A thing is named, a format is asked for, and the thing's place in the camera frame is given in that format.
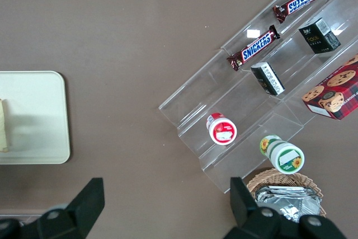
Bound cream rectangular plastic tray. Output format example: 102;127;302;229
0;71;71;165

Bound woven wicker basket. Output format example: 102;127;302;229
246;167;327;218

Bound green-lidded sunflower jar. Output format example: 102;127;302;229
258;134;305;174

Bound clear acrylic tiered display shelf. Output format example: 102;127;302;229
158;0;358;194

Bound red-lidded white jar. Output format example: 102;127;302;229
206;112;238;146

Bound beige sandwich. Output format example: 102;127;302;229
0;98;10;153

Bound black box with white label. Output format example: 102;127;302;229
250;62;286;96

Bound silver foil wrapped package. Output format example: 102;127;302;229
255;185;323;223

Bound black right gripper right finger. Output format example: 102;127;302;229
223;177;348;239

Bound red tartan cookie box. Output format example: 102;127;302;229
301;54;358;121

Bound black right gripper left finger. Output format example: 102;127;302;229
0;177;106;239

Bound black box with gold print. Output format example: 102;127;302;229
298;17;342;55

